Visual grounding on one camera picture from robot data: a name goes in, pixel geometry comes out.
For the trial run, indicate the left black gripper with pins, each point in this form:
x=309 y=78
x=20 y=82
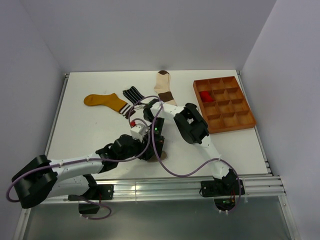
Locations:
x=148 y=154

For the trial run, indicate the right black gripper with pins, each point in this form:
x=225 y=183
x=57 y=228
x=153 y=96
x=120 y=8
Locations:
x=159 y=143

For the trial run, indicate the taupe sock maroon stripes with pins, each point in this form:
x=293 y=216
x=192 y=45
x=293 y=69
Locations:
x=154 y=158

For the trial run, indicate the red christmas sock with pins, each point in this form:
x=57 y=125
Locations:
x=206 y=97

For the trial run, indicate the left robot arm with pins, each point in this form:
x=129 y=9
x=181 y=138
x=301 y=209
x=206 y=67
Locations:
x=44 y=178

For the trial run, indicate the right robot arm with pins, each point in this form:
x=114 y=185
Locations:
x=195 y=131

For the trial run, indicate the cream brown block sock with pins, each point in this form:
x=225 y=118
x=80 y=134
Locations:
x=162 y=87

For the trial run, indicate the navy white striped sock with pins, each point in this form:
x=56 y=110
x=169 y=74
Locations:
x=133 y=95

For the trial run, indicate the mustard yellow striped sock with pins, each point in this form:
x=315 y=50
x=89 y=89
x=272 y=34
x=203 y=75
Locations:
x=111 y=101

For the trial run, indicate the orange wooden compartment tray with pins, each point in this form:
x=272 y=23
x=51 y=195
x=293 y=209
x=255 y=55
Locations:
x=230 y=110

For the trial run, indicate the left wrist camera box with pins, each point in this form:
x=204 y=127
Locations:
x=138 y=130

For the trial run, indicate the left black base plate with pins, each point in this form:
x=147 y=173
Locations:
x=99 y=192

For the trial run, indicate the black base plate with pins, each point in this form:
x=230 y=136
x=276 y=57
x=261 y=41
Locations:
x=216 y=188
x=99 y=192

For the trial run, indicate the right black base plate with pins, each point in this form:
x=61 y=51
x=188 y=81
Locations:
x=216 y=188

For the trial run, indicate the aluminium front rail frame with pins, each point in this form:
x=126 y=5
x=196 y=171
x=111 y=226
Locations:
x=164 y=189

